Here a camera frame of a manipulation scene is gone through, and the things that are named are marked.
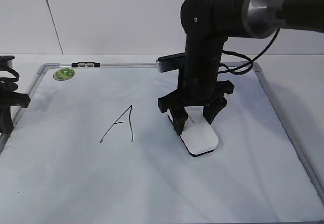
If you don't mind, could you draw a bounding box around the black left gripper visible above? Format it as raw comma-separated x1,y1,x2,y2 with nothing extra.
1,88,31,133

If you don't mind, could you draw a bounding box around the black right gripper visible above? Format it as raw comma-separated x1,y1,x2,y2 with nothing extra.
157,64,234,135

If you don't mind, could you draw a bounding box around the white eraser with black felt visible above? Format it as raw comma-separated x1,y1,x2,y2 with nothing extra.
179,107,219,157

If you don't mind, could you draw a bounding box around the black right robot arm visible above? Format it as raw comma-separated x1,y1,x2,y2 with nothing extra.
156,0,323,135

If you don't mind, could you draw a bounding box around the round green sticker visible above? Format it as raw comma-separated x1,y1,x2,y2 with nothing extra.
53,68,76,81

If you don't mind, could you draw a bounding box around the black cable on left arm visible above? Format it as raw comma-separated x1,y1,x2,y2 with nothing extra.
0,66,20,93

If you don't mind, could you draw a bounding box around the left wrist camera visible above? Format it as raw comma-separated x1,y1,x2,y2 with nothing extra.
0,55,15,71

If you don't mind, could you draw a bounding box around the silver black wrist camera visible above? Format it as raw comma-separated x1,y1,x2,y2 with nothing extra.
156,53,185,73

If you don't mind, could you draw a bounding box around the white board with grey frame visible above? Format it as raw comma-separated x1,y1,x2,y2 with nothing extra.
1,65,323,223

